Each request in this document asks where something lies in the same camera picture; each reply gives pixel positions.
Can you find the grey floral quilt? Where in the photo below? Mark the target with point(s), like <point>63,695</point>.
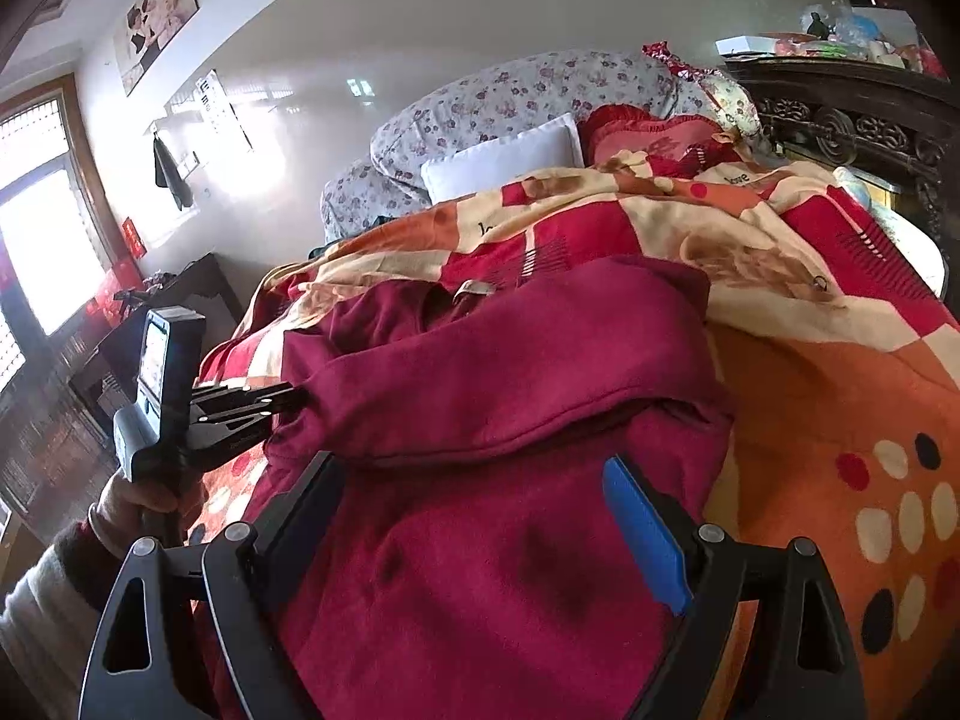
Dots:
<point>487,101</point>

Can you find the orange red printed blanket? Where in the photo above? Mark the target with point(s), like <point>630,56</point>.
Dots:
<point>810,405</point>

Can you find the person's left hand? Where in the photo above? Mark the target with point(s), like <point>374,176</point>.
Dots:
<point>124,514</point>

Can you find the dark wooden table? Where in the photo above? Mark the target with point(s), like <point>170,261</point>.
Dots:
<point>112,360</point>

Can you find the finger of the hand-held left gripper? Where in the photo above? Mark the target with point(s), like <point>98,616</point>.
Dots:
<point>247,399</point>
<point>229,441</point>

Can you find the white pillow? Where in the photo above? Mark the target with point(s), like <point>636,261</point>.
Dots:
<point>502,161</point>

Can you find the dark red sweater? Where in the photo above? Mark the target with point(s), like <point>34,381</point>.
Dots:
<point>465,390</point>

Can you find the pile of plastic bags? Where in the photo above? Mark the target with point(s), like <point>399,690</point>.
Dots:
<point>855,34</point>

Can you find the dark hanging cloth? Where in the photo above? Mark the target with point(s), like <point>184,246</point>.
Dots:
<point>172,176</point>

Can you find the flat white box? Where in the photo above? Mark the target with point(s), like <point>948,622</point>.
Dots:
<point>754,43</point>

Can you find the red wall sign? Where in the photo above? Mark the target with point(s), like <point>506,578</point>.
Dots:
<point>131,234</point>

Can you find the wall poster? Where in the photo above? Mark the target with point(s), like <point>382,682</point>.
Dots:
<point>154,22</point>

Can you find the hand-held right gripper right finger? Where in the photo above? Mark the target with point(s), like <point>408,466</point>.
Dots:
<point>645,525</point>

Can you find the wooden framed window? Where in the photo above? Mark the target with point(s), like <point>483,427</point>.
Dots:
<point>45,240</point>

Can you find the white wall calendar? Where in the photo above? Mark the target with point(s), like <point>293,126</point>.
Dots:
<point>221,112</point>

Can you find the red patterned cloth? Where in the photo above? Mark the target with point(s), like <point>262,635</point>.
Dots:
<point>675,58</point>

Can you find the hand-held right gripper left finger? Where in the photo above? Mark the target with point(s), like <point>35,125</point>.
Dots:
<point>304,514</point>

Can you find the person's left forearm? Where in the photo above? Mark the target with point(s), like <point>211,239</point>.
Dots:
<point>45,615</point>

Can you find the dark carved wooden headboard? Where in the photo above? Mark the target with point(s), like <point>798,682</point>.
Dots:
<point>840,120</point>

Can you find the red heart-shaped pillow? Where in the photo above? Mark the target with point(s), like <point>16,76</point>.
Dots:
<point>660,141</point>

